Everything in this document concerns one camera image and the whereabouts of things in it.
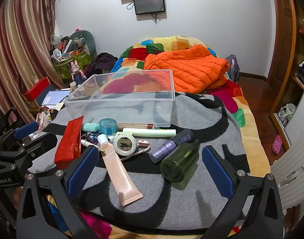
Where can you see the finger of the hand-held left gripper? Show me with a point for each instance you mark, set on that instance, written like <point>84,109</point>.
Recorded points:
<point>26,130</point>
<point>41,142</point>

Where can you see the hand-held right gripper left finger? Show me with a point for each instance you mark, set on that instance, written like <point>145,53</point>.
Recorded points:
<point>82,169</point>

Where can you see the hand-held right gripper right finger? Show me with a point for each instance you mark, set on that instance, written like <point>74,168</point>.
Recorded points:
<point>216,171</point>

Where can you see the long red box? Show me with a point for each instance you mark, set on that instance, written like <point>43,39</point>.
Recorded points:
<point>68,144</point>

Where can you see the peach tube with white cap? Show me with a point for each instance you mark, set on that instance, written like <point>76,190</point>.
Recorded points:
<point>117,171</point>

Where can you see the dark green bottle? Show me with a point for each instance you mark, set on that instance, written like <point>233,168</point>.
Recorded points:
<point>179,164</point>

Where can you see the mint green tube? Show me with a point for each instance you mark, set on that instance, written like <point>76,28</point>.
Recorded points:
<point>90,127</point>

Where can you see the teal tape roll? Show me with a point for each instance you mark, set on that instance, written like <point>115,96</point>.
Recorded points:
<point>107,130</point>

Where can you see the purple spray bottle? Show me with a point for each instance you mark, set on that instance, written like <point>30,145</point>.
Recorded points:
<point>164,150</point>

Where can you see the white lace tape roll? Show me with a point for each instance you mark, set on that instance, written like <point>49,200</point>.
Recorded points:
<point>135,144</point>

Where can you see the clear plastic bin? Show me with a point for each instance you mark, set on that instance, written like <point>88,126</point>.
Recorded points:
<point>104,112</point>

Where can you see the tan stick with red end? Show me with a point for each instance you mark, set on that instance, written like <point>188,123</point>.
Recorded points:
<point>134,125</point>

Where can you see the pale green tube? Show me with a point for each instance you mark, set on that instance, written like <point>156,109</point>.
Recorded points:
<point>147,132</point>

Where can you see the small white pink tube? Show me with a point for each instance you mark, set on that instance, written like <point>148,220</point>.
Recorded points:
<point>84,143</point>

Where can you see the red storage box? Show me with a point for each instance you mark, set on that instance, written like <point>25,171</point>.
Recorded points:
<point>37,89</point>

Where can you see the blue notebook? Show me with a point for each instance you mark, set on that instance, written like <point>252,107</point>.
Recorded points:
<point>55,97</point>

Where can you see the colourful patchwork blanket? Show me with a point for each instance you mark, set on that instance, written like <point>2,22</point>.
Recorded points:
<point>251,129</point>

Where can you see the pink clog shoe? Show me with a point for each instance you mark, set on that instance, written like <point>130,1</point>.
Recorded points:
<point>276,145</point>

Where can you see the small pink clip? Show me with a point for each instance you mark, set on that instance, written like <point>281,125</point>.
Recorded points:
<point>143,142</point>

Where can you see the green gift bag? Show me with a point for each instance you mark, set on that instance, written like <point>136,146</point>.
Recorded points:
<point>65,71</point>

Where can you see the white ribbed panel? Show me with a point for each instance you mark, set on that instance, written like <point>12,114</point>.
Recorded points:
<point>291,174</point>

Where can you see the pink bunny toy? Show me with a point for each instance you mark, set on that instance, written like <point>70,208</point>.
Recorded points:
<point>76,68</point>

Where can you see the striped curtain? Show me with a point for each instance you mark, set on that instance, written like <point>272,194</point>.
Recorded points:
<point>22,42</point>

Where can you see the white handbag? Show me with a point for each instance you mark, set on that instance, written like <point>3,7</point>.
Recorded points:
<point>287,112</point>

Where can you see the dark purple clothing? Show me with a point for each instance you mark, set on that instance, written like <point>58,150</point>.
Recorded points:
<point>102,62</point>

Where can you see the white wardrobe door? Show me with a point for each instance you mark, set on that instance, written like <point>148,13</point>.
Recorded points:
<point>301,114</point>

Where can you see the grey purple backpack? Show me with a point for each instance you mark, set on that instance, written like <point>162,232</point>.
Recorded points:
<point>232,67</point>

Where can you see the orange puffer jacket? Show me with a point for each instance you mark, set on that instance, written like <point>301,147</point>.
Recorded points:
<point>189,67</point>

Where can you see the grey neck pillow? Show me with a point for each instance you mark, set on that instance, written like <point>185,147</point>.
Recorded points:
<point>89,39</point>

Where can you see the wooden shelf unit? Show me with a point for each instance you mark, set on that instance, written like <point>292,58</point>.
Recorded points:
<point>300,82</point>

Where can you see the wooden door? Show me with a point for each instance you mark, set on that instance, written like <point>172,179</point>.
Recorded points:
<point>283,42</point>

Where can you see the small black monitor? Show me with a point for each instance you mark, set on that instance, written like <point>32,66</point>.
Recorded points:
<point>149,3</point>

